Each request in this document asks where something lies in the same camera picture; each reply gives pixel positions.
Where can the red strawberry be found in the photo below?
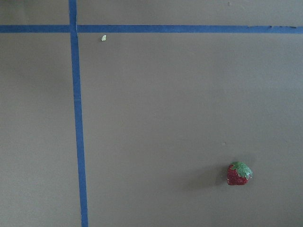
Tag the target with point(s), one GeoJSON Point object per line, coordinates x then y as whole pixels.
{"type": "Point", "coordinates": [238, 173]}

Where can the small white crumb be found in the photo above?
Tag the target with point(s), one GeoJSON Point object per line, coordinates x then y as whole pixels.
{"type": "Point", "coordinates": [103, 38]}

